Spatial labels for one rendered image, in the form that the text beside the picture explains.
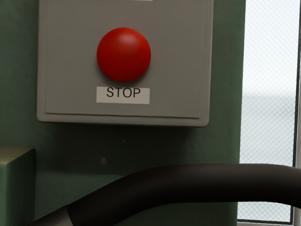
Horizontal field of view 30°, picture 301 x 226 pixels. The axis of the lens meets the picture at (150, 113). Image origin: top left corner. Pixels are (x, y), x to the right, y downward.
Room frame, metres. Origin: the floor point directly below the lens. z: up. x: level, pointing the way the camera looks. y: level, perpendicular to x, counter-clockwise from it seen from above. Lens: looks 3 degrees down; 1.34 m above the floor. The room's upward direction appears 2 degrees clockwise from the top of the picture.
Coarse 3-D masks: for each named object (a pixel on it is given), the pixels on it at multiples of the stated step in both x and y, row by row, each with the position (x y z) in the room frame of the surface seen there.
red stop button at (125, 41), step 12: (108, 36) 0.31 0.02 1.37; (120, 36) 0.31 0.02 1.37; (132, 36) 0.31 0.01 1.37; (108, 48) 0.31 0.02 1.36; (120, 48) 0.31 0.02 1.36; (132, 48) 0.31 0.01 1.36; (144, 48) 0.31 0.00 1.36; (108, 60) 0.31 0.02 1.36; (120, 60) 0.31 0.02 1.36; (132, 60) 0.31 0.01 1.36; (144, 60) 0.31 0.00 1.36; (108, 72) 0.31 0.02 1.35; (120, 72) 0.31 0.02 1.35; (132, 72) 0.31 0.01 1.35; (144, 72) 0.31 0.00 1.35
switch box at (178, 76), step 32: (64, 0) 0.32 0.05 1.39; (96, 0) 0.32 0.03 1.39; (128, 0) 0.32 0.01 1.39; (160, 0) 0.32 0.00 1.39; (192, 0) 0.32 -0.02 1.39; (64, 32) 0.32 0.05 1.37; (96, 32) 0.32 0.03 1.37; (160, 32) 0.32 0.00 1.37; (192, 32) 0.32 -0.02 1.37; (64, 64) 0.32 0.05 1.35; (96, 64) 0.32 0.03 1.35; (160, 64) 0.32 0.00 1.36; (192, 64) 0.32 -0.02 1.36; (64, 96) 0.32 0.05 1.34; (160, 96) 0.32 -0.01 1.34; (192, 96) 0.32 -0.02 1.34
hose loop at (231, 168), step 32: (96, 192) 0.34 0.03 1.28; (128, 192) 0.33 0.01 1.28; (160, 192) 0.33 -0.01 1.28; (192, 192) 0.33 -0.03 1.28; (224, 192) 0.34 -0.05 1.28; (256, 192) 0.34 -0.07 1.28; (288, 192) 0.34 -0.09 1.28; (32, 224) 0.34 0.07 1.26; (64, 224) 0.33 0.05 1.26; (96, 224) 0.33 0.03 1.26
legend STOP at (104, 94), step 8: (104, 88) 0.32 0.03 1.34; (112, 88) 0.32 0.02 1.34; (120, 88) 0.32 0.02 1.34; (128, 88) 0.32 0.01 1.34; (136, 88) 0.32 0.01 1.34; (144, 88) 0.32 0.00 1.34; (96, 96) 0.32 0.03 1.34; (104, 96) 0.32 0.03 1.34; (112, 96) 0.32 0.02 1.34; (120, 96) 0.32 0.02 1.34; (128, 96) 0.32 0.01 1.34; (136, 96) 0.32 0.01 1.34; (144, 96) 0.32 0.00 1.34
